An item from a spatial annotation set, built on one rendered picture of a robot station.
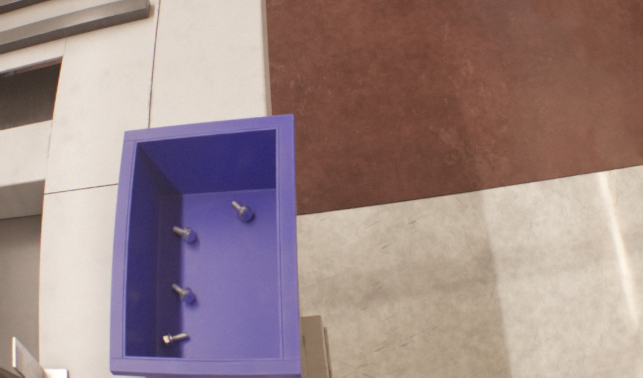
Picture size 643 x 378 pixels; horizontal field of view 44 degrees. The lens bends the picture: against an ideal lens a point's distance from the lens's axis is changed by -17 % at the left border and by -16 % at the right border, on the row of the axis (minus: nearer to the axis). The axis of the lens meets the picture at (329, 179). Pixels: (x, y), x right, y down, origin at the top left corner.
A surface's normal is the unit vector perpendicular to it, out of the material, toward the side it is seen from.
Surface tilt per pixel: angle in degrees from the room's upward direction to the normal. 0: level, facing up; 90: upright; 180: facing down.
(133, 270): 85
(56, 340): 0
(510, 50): 0
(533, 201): 0
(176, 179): 85
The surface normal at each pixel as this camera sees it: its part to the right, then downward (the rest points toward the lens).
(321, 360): -0.07, -0.57
